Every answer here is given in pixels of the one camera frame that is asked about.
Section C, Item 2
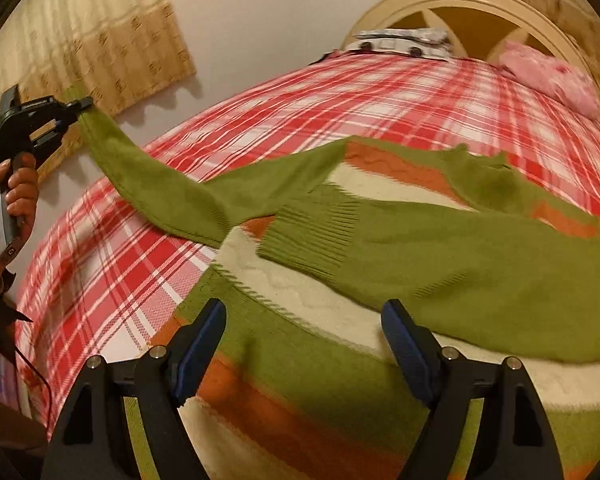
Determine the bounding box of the grey bus-shaped pillow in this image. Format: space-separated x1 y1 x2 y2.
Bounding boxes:
345 27 453 62

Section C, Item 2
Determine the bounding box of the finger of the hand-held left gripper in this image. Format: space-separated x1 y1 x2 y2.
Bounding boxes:
50 96 95 112
29 109 77 162

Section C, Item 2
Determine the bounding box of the red plaid blanket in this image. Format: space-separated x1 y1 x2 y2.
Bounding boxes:
15 52 600 428

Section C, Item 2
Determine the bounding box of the green striped knit sweater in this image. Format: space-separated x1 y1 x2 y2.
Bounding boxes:
67 82 600 480

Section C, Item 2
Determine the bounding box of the person's left hand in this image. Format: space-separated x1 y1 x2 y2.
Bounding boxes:
0 152 39 281

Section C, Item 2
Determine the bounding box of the black cable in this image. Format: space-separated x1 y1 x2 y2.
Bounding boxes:
7 342 54 413

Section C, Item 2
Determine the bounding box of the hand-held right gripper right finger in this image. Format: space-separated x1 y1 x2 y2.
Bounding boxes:
381 299 566 480

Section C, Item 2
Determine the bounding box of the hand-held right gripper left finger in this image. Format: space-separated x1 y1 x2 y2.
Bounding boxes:
40 298 227 480

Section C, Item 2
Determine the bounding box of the pink pillow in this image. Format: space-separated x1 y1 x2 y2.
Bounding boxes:
497 41 600 121

